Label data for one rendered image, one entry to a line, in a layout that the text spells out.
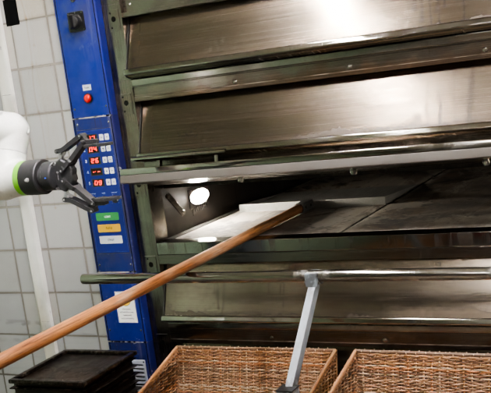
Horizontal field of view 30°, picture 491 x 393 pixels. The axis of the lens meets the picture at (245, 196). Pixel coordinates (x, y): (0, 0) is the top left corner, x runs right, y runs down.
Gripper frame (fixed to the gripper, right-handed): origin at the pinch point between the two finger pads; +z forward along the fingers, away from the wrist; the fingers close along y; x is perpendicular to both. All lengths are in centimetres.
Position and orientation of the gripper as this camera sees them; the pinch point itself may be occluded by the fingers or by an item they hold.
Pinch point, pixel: (110, 171)
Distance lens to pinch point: 231.6
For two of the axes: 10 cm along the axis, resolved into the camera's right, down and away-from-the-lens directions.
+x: -4.6, 1.8, -8.7
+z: 8.8, -0.5, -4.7
